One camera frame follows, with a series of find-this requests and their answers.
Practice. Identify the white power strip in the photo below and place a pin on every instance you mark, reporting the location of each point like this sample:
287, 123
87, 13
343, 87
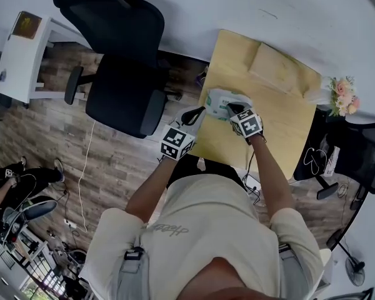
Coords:
70, 223

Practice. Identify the blue chair seat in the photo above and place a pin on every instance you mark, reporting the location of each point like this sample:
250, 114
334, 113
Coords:
37, 209

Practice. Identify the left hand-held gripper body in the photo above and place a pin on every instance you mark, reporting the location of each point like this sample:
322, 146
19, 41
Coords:
177, 142

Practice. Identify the black standing fan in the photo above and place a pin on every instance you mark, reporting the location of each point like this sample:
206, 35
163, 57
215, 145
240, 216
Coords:
353, 269

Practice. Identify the white red carton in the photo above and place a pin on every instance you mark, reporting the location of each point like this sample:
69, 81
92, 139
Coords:
332, 161

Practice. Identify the white green wet wipes pack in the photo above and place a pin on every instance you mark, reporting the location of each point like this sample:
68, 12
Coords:
217, 100

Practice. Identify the pink white flower bouquet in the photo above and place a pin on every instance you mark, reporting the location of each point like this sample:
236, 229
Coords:
343, 94

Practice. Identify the person's black trousers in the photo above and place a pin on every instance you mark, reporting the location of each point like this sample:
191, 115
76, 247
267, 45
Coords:
218, 169

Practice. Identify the person's beige shirt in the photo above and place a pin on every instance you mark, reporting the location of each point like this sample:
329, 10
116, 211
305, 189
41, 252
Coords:
200, 236

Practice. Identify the black mesh office chair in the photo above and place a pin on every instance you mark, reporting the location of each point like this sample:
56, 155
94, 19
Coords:
359, 148

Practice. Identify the yellow translucent box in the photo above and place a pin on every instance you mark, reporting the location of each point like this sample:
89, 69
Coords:
25, 24

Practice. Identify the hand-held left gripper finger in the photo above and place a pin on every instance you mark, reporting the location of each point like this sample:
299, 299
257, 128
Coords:
190, 116

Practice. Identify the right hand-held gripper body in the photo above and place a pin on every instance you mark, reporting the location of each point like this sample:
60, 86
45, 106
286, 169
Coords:
249, 125

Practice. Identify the person's left forearm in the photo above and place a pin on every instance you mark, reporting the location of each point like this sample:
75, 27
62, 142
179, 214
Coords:
150, 186

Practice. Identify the person's right forearm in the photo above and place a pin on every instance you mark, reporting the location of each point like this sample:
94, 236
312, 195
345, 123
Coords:
268, 173

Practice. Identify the white desk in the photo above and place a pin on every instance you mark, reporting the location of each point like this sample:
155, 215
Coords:
22, 67

